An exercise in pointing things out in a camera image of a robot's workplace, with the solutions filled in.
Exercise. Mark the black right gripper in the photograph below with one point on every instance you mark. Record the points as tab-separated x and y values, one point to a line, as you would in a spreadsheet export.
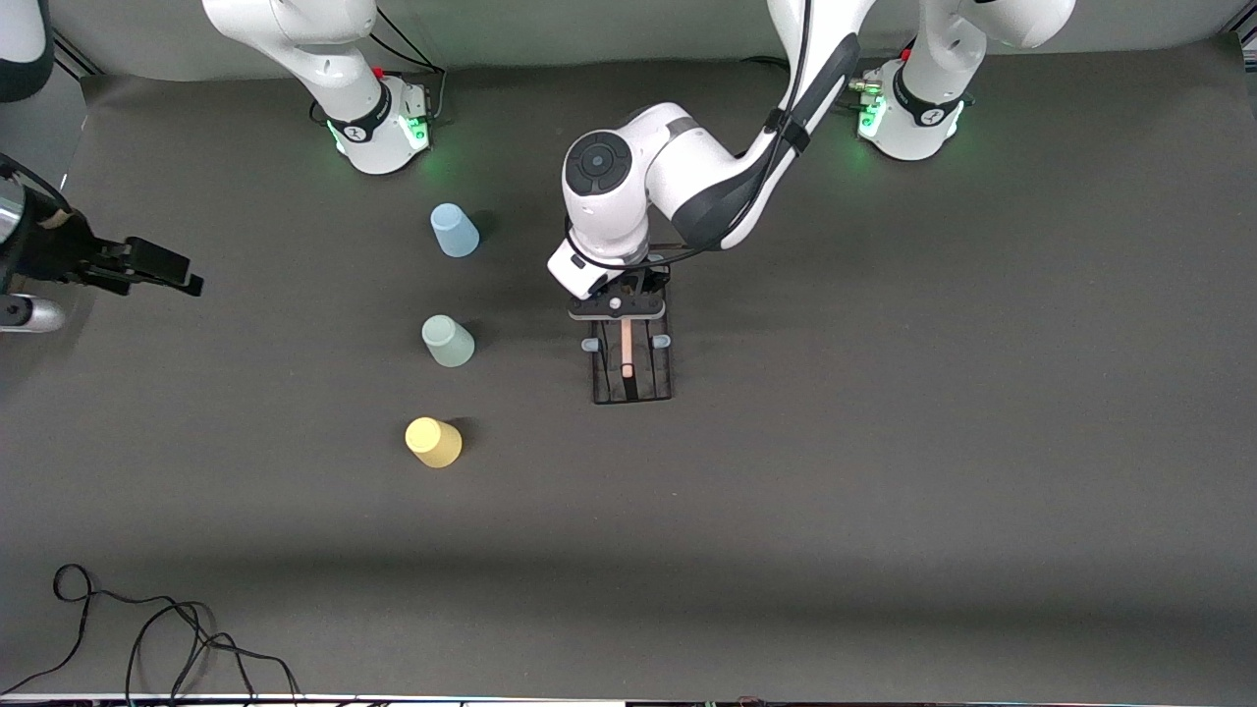
59	252

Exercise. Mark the light blue plastic cup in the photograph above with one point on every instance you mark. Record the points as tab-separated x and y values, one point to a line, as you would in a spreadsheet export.
455	234

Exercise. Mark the dark grey table mat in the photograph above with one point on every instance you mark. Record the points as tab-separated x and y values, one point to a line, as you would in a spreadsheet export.
786	491

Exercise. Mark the pale green plastic cup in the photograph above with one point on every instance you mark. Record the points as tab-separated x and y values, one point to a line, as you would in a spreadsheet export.
448	343

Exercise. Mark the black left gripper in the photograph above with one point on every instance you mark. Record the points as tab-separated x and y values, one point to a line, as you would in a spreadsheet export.
640	281

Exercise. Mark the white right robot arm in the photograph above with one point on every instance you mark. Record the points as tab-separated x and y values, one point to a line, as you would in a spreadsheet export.
324	59

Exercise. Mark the yellow plastic cup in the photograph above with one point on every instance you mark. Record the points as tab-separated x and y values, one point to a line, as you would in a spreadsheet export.
433	443

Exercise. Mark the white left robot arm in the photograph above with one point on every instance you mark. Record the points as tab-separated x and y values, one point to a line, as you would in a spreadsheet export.
687	167

